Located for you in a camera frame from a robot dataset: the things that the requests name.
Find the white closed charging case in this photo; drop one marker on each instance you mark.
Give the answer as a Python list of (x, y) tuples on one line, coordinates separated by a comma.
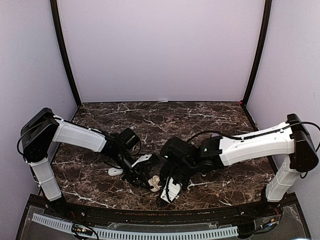
[(115, 172)]

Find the right black frame post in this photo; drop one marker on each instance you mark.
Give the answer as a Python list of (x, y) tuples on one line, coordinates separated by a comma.
[(258, 52)]

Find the black frame post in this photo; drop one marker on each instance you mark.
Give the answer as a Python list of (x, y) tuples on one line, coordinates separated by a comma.
[(258, 52), (63, 51)]

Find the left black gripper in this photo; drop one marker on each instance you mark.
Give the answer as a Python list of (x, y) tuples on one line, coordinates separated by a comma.
[(137, 172)]

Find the beige earbud charging case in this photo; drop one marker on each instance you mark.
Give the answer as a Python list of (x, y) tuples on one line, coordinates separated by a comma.
[(154, 183)]

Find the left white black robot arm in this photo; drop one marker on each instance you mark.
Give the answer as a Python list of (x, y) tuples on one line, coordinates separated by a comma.
[(46, 128)]

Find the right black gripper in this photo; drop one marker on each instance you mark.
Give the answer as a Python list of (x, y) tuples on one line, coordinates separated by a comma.
[(167, 166)]

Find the left black frame post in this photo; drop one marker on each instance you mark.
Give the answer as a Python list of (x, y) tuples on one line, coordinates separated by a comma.
[(63, 51)]

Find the purple blue charging case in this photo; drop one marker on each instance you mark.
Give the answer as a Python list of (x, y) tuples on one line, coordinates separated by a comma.
[(214, 135)]

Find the black front table rail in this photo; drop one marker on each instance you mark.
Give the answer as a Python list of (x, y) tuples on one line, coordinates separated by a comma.
[(100, 215)]

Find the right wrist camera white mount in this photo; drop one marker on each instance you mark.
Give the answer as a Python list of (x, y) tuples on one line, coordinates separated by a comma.
[(169, 193)]

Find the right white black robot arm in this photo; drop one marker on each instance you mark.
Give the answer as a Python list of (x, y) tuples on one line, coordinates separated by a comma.
[(290, 138)]

